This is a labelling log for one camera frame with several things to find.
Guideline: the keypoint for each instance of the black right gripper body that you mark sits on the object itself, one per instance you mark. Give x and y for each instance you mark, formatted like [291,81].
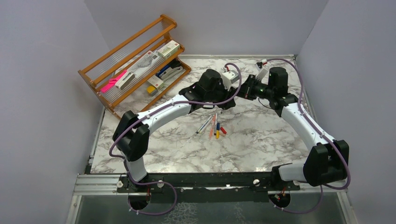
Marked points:
[255,88]

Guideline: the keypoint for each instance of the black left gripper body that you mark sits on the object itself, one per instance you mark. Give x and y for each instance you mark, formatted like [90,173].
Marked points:
[219,93]

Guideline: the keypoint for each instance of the thin white black pen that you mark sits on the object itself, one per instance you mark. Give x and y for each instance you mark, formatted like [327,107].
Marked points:
[215,119]

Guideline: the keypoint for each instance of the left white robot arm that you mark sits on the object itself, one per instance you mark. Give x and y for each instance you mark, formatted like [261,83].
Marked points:
[132,134]

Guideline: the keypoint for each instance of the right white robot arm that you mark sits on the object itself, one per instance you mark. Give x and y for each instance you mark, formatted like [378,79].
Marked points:
[327,160]

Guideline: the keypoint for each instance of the orange pen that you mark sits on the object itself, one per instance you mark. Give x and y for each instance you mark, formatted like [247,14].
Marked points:
[211,128]

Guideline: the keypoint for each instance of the white blue tip marker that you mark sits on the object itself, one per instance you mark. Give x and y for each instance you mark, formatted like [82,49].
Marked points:
[204,124]

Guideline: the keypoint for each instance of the blue grey stapler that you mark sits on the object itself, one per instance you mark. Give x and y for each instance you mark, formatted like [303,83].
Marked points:
[169,69]

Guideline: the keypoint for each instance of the beige deli staples box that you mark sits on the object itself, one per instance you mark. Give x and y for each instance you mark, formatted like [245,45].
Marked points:
[156,82]

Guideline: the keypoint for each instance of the green white deli box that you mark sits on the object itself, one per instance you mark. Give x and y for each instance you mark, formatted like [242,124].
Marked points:
[169,49]

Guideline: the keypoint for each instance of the yellow grey eraser block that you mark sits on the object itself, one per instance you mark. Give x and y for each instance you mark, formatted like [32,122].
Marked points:
[151,90]

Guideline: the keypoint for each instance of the long white printed box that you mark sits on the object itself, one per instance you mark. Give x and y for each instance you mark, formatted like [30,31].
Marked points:
[144,64]

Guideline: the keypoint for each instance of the wooden shelf rack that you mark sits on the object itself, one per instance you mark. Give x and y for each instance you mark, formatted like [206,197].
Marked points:
[150,38]

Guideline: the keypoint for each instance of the pink highlighter marker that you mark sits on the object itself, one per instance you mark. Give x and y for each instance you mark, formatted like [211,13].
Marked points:
[112,82]

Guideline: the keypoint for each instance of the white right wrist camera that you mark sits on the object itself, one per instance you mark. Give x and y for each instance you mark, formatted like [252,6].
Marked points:
[262,70]

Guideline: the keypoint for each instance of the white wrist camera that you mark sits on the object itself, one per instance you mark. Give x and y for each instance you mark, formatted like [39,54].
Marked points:
[229,78]
[262,70]

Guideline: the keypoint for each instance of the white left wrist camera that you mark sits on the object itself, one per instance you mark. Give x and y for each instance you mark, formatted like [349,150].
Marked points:
[229,78]

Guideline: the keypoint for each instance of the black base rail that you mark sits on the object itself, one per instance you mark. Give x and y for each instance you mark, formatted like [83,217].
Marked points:
[204,187]

